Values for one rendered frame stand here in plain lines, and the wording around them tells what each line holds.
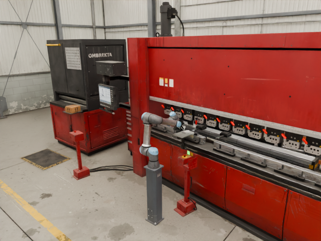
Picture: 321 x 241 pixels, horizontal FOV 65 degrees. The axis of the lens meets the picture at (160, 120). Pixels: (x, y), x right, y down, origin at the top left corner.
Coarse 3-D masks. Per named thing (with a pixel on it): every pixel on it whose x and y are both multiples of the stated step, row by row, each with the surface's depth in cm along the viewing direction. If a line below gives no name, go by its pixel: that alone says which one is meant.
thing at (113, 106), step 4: (100, 84) 404; (112, 88) 378; (116, 88) 384; (112, 92) 380; (116, 92) 386; (112, 96) 383; (116, 96) 387; (112, 100) 385; (116, 100) 385; (100, 104) 416; (104, 104) 407; (108, 104) 397; (112, 104) 388; (116, 104) 387; (108, 108) 399; (112, 108) 390; (116, 108) 388
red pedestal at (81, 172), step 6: (72, 132) 425; (78, 132) 425; (72, 138) 421; (78, 138) 418; (78, 144) 429; (78, 150) 431; (78, 156) 433; (78, 162) 437; (78, 168) 448; (84, 168) 448; (78, 174) 433; (84, 174) 441
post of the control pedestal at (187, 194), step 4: (188, 172) 336; (184, 176) 341; (188, 176) 338; (184, 180) 342; (188, 180) 339; (184, 184) 344; (188, 184) 341; (184, 188) 345; (188, 188) 343; (184, 192) 347; (188, 192) 345; (184, 196) 349; (188, 196) 347; (184, 200) 351; (188, 200) 349
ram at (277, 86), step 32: (160, 64) 376; (192, 64) 333; (224, 64) 298; (256, 64) 270; (288, 64) 246; (320, 64) 227; (160, 96) 391; (192, 96) 344; (224, 96) 307; (256, 96) 277; (288, 96) 253; (320, 96) 232; (320, 128) 238
